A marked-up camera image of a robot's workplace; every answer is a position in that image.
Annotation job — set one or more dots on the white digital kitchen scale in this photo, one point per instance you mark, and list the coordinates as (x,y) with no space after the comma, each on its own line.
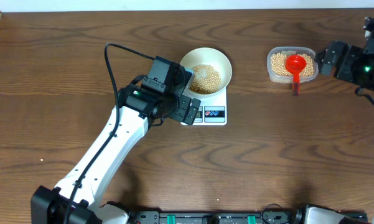
(212,110)

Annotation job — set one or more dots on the clear plastic container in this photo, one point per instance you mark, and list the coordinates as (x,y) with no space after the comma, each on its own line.
(291,51)

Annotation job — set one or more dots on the beige bowl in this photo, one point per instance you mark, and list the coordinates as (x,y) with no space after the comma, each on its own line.
(210,56)

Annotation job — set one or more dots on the soybeans in bowl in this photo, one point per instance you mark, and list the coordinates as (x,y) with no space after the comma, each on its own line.
(206,80)

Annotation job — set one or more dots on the yellow soybeans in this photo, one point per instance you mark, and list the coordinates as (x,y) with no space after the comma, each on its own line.
(278,65)

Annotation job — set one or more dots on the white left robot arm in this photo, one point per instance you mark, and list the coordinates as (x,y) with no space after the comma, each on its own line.
(158,95)

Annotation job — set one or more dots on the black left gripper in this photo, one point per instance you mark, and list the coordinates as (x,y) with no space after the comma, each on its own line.
(179,114)

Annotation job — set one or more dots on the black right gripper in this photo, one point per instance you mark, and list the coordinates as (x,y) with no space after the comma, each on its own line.
(350,54)

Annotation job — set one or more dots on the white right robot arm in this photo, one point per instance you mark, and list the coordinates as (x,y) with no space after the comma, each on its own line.
(369,31)

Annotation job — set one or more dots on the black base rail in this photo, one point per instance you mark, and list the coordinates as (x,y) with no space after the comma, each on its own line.
(272,213)

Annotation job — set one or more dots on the red measuring scoop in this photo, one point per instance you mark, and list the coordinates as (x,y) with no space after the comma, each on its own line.
(295,64)

